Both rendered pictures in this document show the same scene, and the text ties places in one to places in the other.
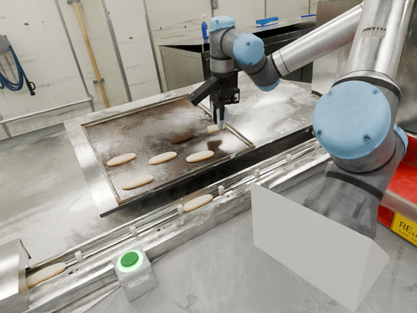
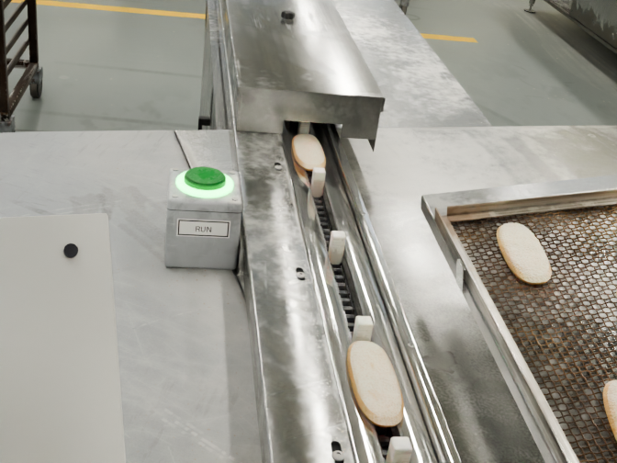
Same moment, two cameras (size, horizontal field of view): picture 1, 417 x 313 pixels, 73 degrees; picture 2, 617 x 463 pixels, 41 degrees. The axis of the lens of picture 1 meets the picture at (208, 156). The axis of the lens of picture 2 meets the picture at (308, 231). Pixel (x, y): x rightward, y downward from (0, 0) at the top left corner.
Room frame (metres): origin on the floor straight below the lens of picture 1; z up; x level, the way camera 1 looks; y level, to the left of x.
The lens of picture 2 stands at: (0.73, -0.46, 1.26)
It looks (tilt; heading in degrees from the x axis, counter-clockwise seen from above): 29 degrees down; 106
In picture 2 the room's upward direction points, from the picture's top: 8 degrees clockwise
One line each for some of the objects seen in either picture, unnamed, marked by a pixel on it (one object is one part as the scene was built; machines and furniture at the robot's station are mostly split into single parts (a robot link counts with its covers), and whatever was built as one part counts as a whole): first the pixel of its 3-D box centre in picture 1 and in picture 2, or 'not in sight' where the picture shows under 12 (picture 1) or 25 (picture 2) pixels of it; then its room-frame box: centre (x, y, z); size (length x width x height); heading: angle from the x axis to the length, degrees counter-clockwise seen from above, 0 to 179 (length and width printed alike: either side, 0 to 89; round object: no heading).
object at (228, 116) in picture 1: (226, 118); not in sight; (0.92, -0.08, 1.00); 0.06 x 0.03 x 0.09; 108
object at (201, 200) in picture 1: (197, 202); (375, 378); (0.65, 0.05, 0.86); 0.10 x 0.04 x 0.01; 117
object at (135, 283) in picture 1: (136, 276); (204, 232); (0.43, 0.20, 0.84); 0.08 x 0.08 x 0.11; 27
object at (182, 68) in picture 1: (252, 71); not in sight; (3.43, -0.67, 0.51); 1.93 x 1.05 x 1.02; 117
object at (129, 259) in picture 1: (130, 260); (205, 182); (0.43, 0.20, 0.90); 0.04 x 0.04 x 0.02
